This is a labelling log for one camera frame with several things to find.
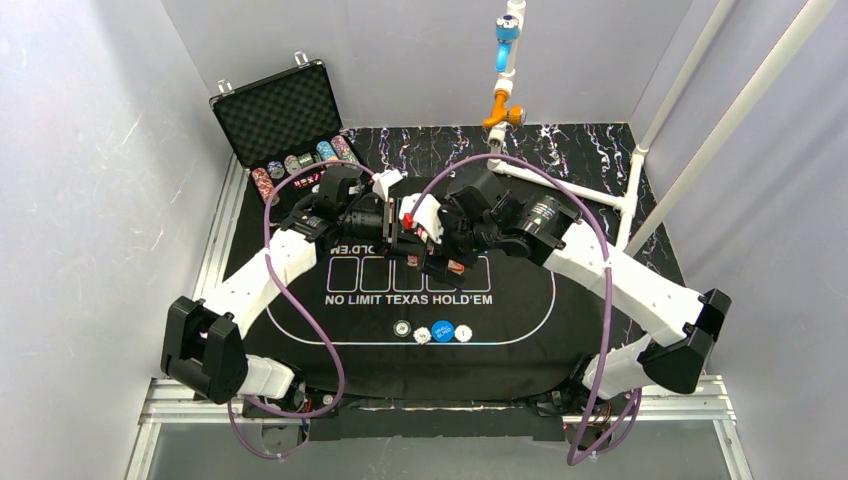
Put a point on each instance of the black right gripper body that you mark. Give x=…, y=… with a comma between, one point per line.
x=439, y=248

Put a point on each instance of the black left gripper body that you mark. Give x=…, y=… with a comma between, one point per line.
x=391, y=225

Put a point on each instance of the red playing card box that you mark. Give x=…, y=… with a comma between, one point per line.
x=429, y=248

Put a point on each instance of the blue small blind button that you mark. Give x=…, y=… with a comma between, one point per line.
x=442, y=331

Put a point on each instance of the white grey poker chip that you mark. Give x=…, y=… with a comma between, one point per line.
x=463, y=333

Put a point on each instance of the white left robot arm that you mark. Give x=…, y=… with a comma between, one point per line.
x=203, y=343

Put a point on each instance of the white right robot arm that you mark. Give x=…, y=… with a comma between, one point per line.
x=680, y=326

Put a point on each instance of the blue chip stack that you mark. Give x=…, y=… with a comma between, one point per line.
x=326, y=151

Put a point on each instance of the pink green chip stack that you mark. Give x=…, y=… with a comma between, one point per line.
x=343, y=150

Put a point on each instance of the red poker chip stack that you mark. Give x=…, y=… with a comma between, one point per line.
x=265, y=186

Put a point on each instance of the black poker table mat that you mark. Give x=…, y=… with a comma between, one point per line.
x=530, y=328

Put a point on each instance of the black aluminium chip case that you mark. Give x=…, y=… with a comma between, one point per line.
x=285, y=114

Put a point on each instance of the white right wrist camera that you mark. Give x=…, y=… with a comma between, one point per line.
x=419, y=211

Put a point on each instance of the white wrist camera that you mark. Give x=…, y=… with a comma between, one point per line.
x=382, y=182
x=419, y=211

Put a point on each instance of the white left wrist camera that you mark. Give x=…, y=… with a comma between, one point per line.
x=382, y=182

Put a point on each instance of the white pvc pipe frame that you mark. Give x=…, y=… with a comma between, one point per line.
x=602, y=78

